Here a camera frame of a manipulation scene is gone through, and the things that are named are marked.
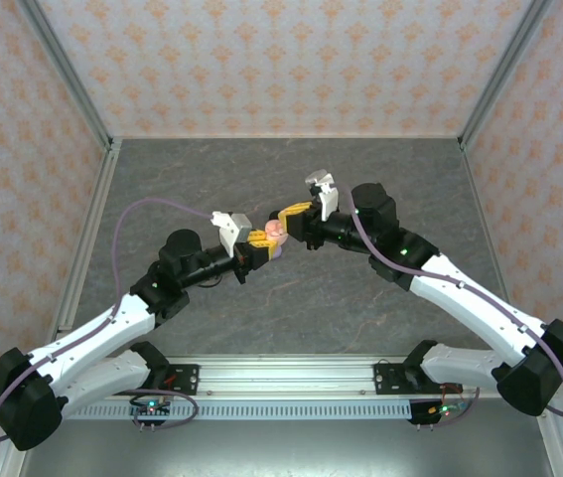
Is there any pink round earbud case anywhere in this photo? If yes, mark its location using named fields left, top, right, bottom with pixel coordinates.
left=265, top=219, right=290, bottom=248

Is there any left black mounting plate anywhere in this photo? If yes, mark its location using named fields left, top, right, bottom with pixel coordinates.
left=161, top=364, right=201, bottom=398

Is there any black mounting plate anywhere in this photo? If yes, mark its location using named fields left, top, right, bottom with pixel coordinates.
left=373, top=362, right=463, bottom=398
left=161, top=364, right=201, bottom=398

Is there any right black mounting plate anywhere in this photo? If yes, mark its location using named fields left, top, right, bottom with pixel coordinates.
left=373, top=362, right=463, bottom=398

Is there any grey metal shelf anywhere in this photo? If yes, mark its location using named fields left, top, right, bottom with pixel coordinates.
left=17, top=419, right=555, bottom=477

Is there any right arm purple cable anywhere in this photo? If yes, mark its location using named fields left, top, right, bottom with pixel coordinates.
left=343, top=186, right=563, bottom=428

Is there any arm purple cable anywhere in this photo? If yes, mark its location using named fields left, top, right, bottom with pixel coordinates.
left=343, top=186, right=563, bottom=428
left=0, top=197, right=215, bottom=445

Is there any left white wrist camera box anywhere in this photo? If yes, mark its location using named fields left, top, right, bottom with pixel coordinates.
left=210, top=211, right=256, bottom=259

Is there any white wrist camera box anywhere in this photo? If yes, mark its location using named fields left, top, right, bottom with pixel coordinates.
left=210, top=211, right=256, bottom=259
left=303, top=170, right=339, bottom=222

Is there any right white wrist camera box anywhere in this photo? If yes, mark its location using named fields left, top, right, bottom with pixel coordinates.
left=303, top=170, right=339, bottom=222

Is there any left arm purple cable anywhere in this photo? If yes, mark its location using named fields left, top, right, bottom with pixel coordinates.
left=0, top=197, right=215, bottom=445

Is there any aluminium table side rail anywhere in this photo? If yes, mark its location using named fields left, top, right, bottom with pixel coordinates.
left=42, top=138, right=123, bottom=360
left=459, top=138, right=531, bottom=360

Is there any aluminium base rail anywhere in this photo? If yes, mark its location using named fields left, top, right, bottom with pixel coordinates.
left=15, top=355, right=560, bottom=399

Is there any grey slotted cable duct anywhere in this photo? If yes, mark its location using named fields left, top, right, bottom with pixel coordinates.
left=62, top=400, right=414, bottom=422

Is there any aluminium corner post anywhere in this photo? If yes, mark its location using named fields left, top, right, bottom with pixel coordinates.
left=15, top=0, right=116, bottom=150
left=458, top=0, right=556, bottom=150

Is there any aluminium lower frame bar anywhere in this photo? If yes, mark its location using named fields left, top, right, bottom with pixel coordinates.
left=536, top=414, right=563, bottom=477
left=0, top=446, right=27, bottom=477

